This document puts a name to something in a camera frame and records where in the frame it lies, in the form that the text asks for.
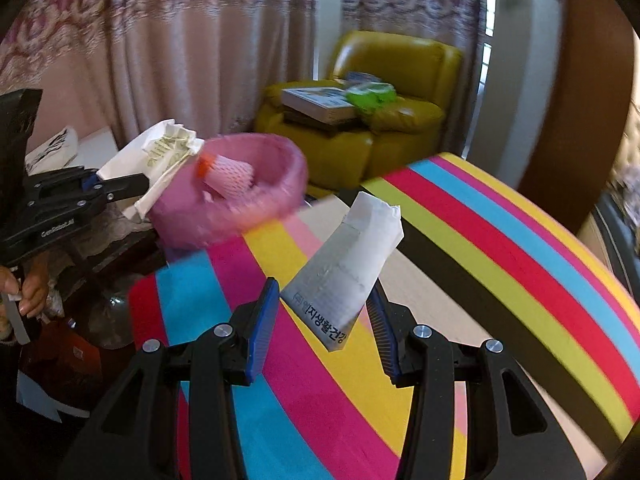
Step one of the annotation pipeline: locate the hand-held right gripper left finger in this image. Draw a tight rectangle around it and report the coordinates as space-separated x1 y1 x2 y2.
65 277 281 480

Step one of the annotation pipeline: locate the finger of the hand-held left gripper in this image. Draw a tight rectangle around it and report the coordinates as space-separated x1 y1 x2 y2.
60 166 101 192
75 172 151 207

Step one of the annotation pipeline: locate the yellow leather armchair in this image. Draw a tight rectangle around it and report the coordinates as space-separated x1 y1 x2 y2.
254 30 463 193

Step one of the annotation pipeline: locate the wide beige patterned curtain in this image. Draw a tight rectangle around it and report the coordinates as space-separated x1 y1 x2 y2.
0 0 321 196

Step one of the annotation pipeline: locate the green plastic bag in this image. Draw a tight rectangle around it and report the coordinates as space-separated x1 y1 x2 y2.
346 81 398 113

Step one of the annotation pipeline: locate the orange ended pink foam net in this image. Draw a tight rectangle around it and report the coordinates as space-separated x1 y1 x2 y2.
196 154 257 198

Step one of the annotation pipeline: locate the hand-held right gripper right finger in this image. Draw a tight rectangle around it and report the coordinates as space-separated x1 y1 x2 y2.
365 280 598 480

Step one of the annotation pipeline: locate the white blue paper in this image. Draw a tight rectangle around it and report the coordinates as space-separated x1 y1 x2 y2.
16 370 91 421

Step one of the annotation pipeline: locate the brown wooden wardrobe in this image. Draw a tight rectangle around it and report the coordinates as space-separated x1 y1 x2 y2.
517 0 640 236

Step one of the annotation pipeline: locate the thick white book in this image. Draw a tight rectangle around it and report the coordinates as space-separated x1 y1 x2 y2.
281 86 362 124

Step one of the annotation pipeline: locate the orange cardboard box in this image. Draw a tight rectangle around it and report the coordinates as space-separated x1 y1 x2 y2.
20 317 103 396

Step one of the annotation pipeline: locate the white green printed paper bag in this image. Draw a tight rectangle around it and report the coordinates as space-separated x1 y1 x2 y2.
96 119 205 222

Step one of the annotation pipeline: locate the clear plastic jug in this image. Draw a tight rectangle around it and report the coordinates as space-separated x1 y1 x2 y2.
92 280 138 351

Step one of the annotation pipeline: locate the white bag with black print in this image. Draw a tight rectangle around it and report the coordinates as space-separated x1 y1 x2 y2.
25 127 80 173

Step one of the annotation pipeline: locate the grey white paper carton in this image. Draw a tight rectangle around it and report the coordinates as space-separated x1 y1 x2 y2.
280 191 405 353

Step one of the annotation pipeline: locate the person's left hand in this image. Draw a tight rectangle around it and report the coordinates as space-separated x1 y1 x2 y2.
0 252 51 318

